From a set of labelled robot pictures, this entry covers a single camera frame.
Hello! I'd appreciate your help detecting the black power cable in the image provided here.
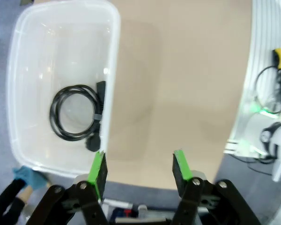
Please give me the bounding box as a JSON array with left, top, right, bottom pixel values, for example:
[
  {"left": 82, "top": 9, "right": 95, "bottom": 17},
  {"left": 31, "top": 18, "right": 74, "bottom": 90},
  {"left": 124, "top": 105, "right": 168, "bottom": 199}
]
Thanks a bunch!
[{"left": 49, "top": 81, "right": 107, "bottom": 153}]

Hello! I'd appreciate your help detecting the aluminium profile robot base frame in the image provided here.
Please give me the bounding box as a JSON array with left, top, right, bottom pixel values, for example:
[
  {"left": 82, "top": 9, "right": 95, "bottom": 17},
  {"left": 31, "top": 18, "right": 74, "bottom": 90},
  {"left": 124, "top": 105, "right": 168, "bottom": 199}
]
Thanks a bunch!
[{"left": 223, "top": 0, "right": 281, "bottom": 160}]

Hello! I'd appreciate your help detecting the clear plastic storage container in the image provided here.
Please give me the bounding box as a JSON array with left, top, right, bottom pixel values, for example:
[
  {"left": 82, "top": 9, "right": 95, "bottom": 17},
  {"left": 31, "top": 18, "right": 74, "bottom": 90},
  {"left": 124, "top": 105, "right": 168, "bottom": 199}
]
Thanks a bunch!
[{"left": 6, "top": 0, "right": 121, "bottom": 178}]

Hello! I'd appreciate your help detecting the person in black trousers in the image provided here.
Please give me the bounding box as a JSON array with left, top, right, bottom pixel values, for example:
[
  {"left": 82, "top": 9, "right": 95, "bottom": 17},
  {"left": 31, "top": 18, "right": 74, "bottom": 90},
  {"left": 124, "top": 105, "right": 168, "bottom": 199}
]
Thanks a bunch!
[{"left": 0, "top": 165, "right": 49, "bottom": 225}]

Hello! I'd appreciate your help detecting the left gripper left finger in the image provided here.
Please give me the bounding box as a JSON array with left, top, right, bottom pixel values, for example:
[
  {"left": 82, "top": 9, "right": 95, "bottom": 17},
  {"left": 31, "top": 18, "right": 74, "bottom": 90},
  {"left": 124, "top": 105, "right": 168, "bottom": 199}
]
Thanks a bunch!
[{"left": 25, "top": 151, "right": 108, "bottom": 225}]

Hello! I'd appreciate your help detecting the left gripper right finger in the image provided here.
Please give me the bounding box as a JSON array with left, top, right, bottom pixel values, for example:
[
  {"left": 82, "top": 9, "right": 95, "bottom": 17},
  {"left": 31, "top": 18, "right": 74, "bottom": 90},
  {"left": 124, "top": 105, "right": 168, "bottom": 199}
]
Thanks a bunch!
[{"left": 172, "top": 149, "right": 260, "bottom": 225}]

